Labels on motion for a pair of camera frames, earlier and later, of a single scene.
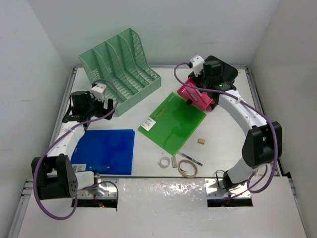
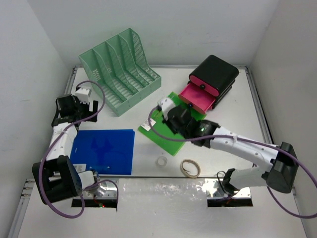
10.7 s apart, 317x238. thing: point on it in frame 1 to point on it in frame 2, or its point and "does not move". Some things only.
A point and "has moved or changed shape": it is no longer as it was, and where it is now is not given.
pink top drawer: (201, 100) has moved or changed shape
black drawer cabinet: (218, 74) does not move
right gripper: (196, 80) to (169, 123)
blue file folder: (105, 152) does not move
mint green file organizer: (120, 63) does not move
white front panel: (168, 208) does not move
